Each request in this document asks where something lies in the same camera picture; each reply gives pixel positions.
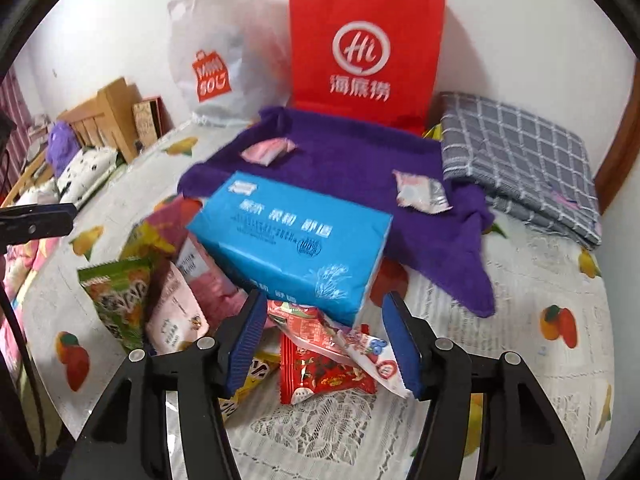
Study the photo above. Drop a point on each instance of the green snack packet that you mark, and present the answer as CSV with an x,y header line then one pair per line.
x,y
117,300

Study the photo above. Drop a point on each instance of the red long snack packet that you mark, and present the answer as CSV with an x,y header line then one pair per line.
x,y
300,320

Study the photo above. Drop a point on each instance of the red square snack packet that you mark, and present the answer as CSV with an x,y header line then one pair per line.
x,y
320,380

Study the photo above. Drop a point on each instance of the wooden door frame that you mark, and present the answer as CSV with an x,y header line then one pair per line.
x,y
617,160

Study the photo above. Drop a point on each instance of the red striped curtain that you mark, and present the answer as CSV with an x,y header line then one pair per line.
x,y
10,100

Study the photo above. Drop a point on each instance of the blue tissue pack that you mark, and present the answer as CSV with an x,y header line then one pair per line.
x,y
280,240

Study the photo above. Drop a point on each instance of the small pink snack packet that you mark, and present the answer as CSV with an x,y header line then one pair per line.
x,y
267,151

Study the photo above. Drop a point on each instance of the red paper bag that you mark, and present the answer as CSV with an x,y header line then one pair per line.
x,y
365,20

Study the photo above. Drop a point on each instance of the white bear print snack packet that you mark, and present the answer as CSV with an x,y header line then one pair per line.
x,y
380,360

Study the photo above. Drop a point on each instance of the pink printed bedding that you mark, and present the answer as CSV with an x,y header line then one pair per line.
x,y
20,260

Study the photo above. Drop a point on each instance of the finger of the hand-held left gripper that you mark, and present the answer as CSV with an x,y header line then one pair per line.
x,y
35,224

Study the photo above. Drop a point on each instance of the purple plush toy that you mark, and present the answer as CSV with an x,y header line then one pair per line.
x,y
62,147

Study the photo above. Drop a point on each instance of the grey checked folded cloth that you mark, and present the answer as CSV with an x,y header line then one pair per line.
x,y
520,160

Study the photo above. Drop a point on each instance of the gold foil packet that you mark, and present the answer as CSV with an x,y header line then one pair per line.
x,y
434,132

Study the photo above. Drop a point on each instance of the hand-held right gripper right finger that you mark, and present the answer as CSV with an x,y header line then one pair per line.
x,y
402,347

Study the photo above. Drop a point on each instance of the white plastic bag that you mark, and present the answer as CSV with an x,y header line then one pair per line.
x,y
220,35

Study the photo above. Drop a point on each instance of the brown patterned box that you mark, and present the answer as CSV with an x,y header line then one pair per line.
x,y
147,120

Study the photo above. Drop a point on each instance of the wooden headboard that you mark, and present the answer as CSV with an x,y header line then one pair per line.
x,y
107,110

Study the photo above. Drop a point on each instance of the white spotted pillow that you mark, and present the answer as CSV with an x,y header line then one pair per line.
x,y
85,175

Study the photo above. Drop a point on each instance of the pale pink snack packet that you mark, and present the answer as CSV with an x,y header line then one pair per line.
x,y
172,315

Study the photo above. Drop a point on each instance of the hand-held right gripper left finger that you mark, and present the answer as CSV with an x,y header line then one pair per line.
x,y
247,342

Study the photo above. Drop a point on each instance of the pink and yellow snack packet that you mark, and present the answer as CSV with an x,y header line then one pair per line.
x,y
165,222

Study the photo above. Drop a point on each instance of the purple towel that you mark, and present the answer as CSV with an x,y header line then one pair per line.
x,y
340,160

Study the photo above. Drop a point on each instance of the white pink crinkled snack packet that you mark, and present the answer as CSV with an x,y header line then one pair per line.
x,y
420,192

